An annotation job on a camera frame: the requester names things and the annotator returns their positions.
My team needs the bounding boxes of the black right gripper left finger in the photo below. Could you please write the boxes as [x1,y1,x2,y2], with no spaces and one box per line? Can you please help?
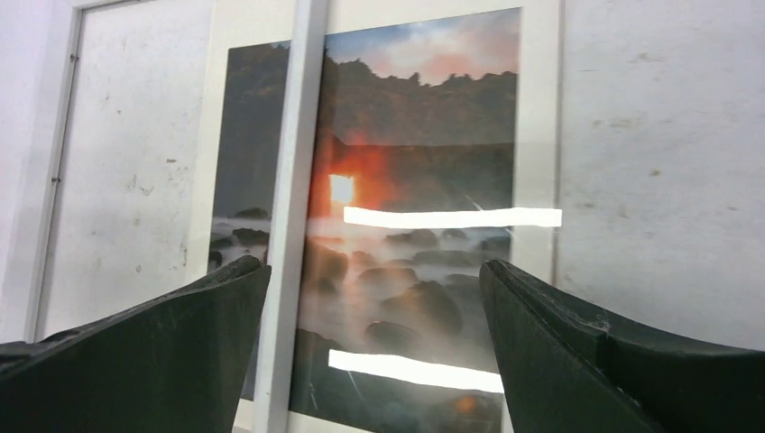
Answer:
[1,255,272,432]

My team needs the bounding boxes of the white passe-partout mat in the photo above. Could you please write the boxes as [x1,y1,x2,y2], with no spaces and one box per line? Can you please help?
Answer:
[187,1,564,432]

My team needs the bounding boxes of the white picture frame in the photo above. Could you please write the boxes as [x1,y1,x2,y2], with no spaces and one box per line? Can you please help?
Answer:
[0,0,331,433]

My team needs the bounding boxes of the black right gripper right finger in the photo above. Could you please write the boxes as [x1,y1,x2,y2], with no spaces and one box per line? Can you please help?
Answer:
[479,260,764,432]

